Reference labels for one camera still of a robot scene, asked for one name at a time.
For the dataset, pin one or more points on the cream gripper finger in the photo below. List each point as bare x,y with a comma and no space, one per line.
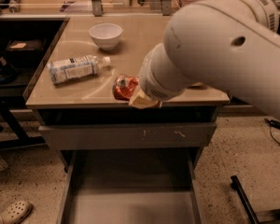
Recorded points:
141,101

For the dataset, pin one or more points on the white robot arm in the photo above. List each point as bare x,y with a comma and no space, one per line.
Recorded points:
230,45

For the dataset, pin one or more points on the closed grey top drawer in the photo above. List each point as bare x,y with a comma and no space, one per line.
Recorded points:
120,136

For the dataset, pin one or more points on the grey drawer cabinet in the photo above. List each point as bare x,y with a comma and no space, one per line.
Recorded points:
90,101

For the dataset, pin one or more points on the open grey middle drawer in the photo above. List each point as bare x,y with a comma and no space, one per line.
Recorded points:
131,186

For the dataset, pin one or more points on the yellow chip bag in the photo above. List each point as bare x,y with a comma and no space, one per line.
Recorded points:
196,85

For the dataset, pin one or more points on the white ceramic bowl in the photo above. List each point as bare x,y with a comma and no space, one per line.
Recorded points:
106,35

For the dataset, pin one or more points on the clear plastic water bottle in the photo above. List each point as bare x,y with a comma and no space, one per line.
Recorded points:
75,68

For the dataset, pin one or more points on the white croc shoe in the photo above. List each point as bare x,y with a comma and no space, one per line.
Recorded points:
16,213

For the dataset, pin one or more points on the black floor stand bar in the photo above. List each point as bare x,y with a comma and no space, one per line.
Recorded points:
262,217

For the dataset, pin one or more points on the black table leg frame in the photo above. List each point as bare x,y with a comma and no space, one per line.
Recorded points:
23,139

